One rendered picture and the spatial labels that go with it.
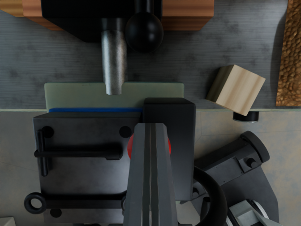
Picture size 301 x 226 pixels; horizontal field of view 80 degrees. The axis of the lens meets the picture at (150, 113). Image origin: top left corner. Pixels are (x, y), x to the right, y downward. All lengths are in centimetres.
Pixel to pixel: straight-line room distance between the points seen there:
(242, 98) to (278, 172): 135
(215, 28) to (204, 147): 107
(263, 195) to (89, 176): 125
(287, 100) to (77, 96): 26
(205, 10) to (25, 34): 21
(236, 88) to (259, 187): 113
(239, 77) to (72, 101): 18
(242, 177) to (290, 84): 99
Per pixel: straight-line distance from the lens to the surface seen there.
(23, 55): 29
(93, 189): 17
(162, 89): 18
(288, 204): 172
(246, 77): 23
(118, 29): 19
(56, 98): 20
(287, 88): 29
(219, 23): 26
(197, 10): 20
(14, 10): 28
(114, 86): 18
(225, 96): 22
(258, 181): 129
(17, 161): 154
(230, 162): 114
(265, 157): 121
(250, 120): 53
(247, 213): 112
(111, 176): 16
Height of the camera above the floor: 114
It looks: 80 degrees down
